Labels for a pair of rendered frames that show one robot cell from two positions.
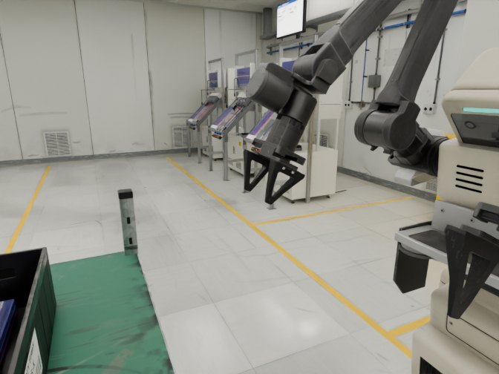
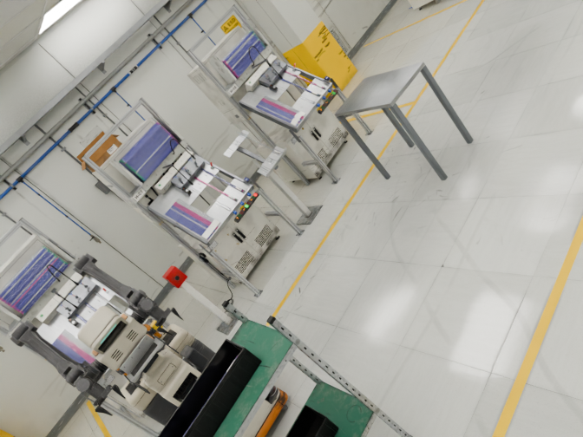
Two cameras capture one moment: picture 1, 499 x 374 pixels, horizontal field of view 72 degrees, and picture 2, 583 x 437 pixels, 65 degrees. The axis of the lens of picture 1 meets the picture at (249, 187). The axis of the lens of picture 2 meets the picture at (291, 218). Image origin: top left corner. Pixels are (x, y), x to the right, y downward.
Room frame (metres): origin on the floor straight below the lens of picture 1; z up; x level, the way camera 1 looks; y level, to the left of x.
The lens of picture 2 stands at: (-0.60, 1.87, 2.09)
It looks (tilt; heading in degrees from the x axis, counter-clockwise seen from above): 25 degrees down; 271
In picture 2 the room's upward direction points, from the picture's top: 44 degrees counter-clockwise
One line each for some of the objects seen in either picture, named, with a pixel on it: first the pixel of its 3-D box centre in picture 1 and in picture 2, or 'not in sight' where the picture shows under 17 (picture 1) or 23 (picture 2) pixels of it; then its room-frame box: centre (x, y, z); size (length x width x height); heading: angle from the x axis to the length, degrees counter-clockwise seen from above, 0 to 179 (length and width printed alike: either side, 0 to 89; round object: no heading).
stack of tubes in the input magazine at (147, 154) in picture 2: not in sight; (149, 152); (-0.01, -2.54, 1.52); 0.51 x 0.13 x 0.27; 25
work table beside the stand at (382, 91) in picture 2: not in sight; (402, 127); (-1.73, -1.56, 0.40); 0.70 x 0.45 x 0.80; 108
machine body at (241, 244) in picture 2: not in sight; (230, 239); (0.09, -2.62, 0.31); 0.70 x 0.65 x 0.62; 25
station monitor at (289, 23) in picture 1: (294, 19); not in sight; (4.29, -0.51, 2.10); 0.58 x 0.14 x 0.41; 25
